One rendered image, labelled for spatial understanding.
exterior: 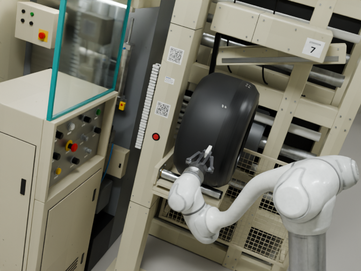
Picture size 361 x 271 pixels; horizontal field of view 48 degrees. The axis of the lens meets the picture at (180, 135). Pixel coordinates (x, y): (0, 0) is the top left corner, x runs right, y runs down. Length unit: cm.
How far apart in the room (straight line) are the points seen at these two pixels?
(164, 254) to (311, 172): 211
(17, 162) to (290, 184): 114
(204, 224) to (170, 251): 155
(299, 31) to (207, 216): 108
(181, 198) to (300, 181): 57
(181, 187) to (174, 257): 159
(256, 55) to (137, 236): 126
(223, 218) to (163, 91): 82
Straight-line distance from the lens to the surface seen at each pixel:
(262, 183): 137
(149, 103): 217
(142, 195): 237
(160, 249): 312
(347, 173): 124
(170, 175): 216
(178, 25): 203
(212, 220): 159
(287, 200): 108
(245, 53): 237
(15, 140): 177
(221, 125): 188
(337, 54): 234
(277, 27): 220
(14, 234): 200
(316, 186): 109
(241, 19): 222
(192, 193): 155
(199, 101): 192
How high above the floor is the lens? 195
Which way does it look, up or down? 23 degrees down
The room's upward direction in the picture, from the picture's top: 15 degrees clockwise
